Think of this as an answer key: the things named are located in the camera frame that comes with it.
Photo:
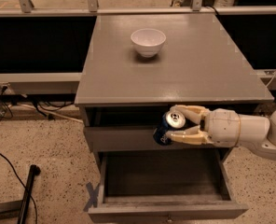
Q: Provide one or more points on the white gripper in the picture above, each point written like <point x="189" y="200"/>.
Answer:
<point x="222" y="127"/>

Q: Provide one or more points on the blue pepsi can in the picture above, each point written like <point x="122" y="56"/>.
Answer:
<point x="167" y="128"/>

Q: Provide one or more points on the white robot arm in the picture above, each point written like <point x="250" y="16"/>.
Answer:
<point x="258" y="134"/>

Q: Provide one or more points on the grey wooden drawer cabinet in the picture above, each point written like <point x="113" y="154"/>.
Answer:
<point x="199" y="64"/>

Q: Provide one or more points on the grey open middle drawer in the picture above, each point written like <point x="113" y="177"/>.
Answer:
<point x="141" y="187"/>

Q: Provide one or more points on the grey top drawer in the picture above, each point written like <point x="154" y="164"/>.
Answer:
<point x="126" y="128"/>

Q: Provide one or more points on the white ceramic bowl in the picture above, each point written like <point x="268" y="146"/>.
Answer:
<point x="148" y="42"/>

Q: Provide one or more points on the black metal stand leg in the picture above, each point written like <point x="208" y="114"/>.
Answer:
<point x="19" y="208"/>

